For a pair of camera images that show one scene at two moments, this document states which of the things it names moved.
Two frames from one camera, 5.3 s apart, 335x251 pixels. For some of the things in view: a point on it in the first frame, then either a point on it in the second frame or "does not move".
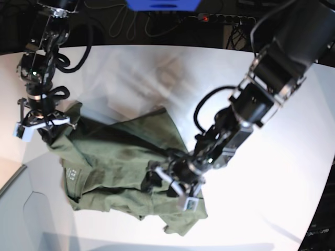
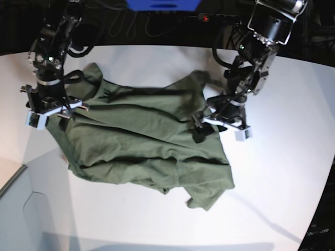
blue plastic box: x=154 y=6 does not move
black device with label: x=320 y=235 does not move
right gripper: x=185 y=172 → x=225 y=109
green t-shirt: x=104 y=165 → x=145 y=137
